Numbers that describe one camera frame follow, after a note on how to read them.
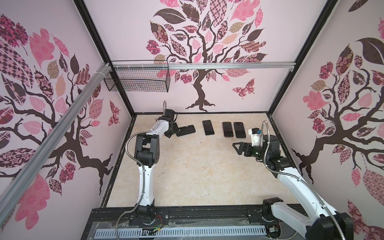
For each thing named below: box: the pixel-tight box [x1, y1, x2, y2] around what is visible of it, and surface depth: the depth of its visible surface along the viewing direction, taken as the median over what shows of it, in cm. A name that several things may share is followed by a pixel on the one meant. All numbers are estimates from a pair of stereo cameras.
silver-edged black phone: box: [202, 120, 215, 136], surface depth 112 cm
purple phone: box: [222, 122, 234, 137], surface depth 112 cm
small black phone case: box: [176, 125, 196, 137], surface depth 113 cm
